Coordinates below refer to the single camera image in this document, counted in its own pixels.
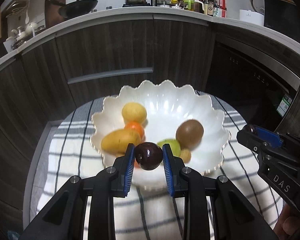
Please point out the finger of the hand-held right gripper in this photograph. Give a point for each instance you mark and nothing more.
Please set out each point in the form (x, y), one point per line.
(250, 140)
(270, 136)

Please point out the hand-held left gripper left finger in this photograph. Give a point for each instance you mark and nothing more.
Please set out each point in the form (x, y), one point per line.
(130, 165)

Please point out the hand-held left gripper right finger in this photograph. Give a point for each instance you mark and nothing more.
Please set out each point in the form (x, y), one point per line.
(168, 170)

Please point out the dark purple plum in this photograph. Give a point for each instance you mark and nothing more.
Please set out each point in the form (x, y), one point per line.
(148, 156)

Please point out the yellow mango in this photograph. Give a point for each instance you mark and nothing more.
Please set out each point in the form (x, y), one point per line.
(120, 142)

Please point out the brown kiwi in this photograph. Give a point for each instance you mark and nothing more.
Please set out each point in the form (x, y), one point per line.
(189, 133)

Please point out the small yellow fruit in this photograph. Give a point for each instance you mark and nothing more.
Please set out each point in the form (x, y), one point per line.
(134, 111)

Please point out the white scalloped bowl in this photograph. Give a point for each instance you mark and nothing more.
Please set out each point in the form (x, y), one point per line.
(165, 105)

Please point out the person's right hand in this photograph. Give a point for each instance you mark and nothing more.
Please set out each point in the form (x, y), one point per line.
(287, 227)

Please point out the green round fruit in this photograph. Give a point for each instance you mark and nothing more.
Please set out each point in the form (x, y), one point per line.
(172, 146)

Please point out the white grey striped tablecloth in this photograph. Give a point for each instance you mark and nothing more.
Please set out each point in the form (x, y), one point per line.
(72, 160)

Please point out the built-in black dishwasher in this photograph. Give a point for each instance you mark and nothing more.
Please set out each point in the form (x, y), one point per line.
(245, 80)

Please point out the black microwave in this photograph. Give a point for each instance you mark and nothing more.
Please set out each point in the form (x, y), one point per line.
(285, 20)

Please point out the dark wooden kitchen cabinet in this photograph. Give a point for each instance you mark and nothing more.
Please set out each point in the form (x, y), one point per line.
(102, 47)

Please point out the white electric kettle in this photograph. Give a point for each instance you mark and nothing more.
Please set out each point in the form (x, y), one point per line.
(256, 2)

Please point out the dark sauce bottle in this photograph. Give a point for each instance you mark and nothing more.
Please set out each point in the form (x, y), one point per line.
(210, 6)

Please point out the green plastic container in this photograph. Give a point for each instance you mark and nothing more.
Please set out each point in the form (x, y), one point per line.
(188, 4)

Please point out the black gas stove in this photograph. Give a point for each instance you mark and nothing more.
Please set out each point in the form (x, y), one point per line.
(136, 5)

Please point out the black wok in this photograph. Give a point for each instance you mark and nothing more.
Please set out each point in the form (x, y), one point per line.
(82, 6)

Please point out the white teapot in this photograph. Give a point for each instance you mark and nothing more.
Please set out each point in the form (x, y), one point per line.
(31, 27)

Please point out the dark wooden cutting board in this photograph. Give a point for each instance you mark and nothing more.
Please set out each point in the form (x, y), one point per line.
(52, 12)

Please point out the black knife block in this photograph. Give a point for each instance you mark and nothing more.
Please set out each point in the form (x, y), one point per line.
(1, 48)

